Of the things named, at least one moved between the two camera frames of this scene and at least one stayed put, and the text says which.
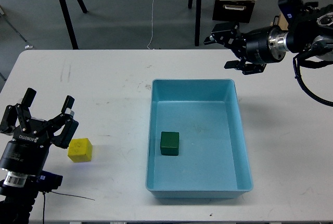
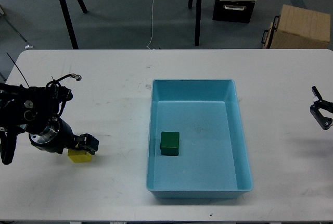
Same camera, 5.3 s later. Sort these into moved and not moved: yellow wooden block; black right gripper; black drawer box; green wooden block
Moved: black right gripper
Not moved: yellow wooden block; green wooden block; black drawer box
